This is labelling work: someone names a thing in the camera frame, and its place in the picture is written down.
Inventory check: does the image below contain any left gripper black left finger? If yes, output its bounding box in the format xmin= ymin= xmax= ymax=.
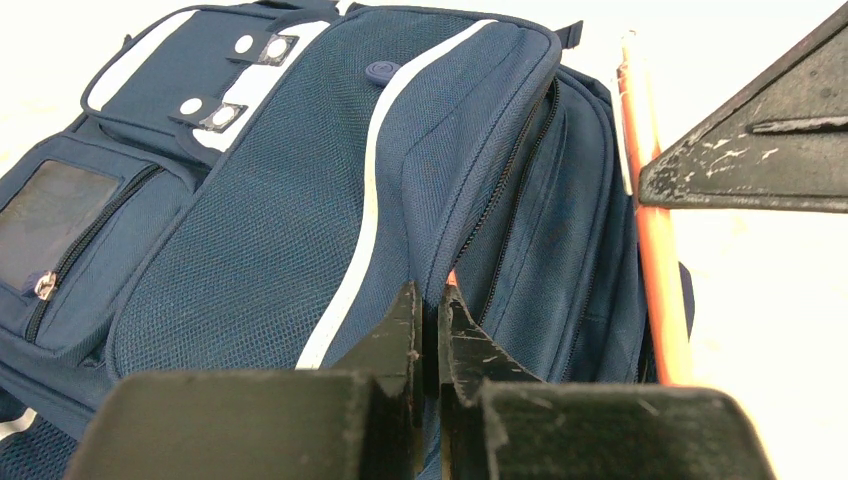
xmin=66 ymin=283 xmax=424 ymax=479

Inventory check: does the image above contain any orange pen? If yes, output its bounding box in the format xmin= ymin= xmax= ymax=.
xmin=446 ymin=269 xmax=459 ymax=288
xmin=617 ymin=30 xmax=693 ymax=386

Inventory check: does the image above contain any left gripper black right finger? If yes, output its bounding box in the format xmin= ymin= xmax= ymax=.
xmin=438 ymin=285 xmax=774 ymax=479

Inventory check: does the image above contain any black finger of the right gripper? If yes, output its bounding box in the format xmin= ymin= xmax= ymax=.
xmin=638 ymin=6 xmax=847 ymax=213

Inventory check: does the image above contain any navy blue backpack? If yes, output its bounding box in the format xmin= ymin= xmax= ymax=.
xmin=1 ymin=1 xmax=657 ymax=479

